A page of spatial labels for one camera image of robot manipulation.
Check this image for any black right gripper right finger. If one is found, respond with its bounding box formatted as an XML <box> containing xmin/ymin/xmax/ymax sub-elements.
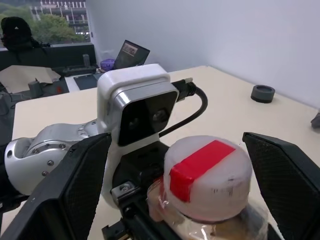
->
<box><xmin>241</xmin><ymin>131</ymin><xmax>320</xmax><ymax>240</ymax></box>

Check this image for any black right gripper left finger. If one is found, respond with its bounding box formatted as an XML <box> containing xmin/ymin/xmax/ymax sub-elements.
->
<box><xmin>6</xmin><ymin>133</ymin><xmax>112</xmax><ymax>240</ymax></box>

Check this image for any clear bottle with white cap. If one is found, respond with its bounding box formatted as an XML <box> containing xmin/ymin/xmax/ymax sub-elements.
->
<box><xmin>146</xmin><ymin>134</ymin><xmax>285</xmax><ymax>240</ymax></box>

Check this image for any small grey box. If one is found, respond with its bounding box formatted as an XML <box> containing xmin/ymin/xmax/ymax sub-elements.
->
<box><xmin>27</xmin><ymin>78</ymin><xmax>45</xmax><ymax>97</ymax></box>

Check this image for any purple round object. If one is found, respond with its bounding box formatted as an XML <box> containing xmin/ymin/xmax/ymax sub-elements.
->
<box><xmin>99</xmin><ymin>57</ymin><xmax>117</xmax><ymax>71</ymax></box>

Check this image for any black open laptop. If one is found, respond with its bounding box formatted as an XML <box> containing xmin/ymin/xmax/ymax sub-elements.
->
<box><xmin>113</xmin><ymin>39</ymin><xmax>151</xmax><ymax>70</ymax></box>

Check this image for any black tool case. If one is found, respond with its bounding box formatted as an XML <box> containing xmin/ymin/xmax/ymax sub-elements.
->
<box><xmin>53</xmin><ymin>65</ymin><xmax>98</xmax><ymax>77</ymax></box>

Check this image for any brown cardboard sheet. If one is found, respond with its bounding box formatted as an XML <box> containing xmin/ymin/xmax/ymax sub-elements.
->
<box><xmin>0</xmin><ymin>64</ymin><xmax>62</xmax><ymax>95</ymax></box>

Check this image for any black backpack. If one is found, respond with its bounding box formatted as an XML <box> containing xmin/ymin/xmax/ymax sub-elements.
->
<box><xmin>0</xmin><ymin>16</ymin><xmax>35</xmax><ymax>52</ymax></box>

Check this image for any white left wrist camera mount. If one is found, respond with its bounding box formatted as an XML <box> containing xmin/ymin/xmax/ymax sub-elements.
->
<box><xmin>96</xmin><ymin>63</ymin><xmax>179</xmax><ymax>209</ymax></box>

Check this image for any dark grey round ring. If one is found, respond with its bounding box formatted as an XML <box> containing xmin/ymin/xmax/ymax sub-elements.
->
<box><xmin>250</xmin><ymin>84</ymin><xmax>276</xmax><ymax>104</ymax></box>

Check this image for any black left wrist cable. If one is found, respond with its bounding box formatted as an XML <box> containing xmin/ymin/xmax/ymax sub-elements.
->
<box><xmin>158</xmin><ymin>77</ymin><xmax>209</xmax><ymax>138</ymax></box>

